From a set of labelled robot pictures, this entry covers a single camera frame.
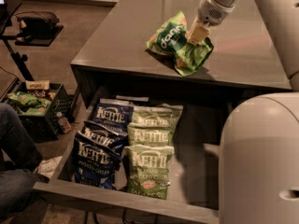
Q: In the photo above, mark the green rice chip bag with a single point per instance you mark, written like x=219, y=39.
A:
x=170, y=40

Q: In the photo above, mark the blue Kettle bag middle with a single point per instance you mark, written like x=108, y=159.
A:
x=104, y=136

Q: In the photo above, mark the green Kettle bag middle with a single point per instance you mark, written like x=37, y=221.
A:
x=149, y=136

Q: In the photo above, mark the white sneaker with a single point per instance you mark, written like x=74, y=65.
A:
x=47, y=167

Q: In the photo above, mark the blue Kettle bag back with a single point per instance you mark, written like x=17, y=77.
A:
x=114, y=114

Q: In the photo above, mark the green Kettle bag back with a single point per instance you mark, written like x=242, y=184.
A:
x=163, y=115

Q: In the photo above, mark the open grey top drawer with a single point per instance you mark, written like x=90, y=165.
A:
x=193, y=193

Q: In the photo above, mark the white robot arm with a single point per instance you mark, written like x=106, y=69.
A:
x=259, y=150

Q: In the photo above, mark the grey counter cabinet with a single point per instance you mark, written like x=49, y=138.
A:
x=115, y=56

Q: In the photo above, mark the green snack bags in crate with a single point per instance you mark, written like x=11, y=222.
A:
x=28, y=104

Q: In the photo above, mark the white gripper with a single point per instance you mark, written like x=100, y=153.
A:
x=213, y=12

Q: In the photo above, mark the blue Kettle bag front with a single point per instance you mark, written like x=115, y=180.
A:
x=94, y=165

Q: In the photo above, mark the green Kettle jalapeno bag front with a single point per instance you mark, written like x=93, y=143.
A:
x=148, y=170

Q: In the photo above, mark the black plastic crate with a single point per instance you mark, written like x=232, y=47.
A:
x=40, y=120

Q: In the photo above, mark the dark bag on tray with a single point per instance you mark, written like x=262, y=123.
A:
x=36, y=25

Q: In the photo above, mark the person's leg in jeans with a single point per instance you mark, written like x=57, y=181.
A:
x=16, y=186

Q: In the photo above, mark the small bottle beside crate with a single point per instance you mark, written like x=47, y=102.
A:
x=63, y=122

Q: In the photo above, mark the brown snack box in crate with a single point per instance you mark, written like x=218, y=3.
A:
x=41, y=85

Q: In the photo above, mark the blue kettle bag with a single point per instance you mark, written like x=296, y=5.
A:
x=94, y=165
x=104, y=136
x=114, y=114

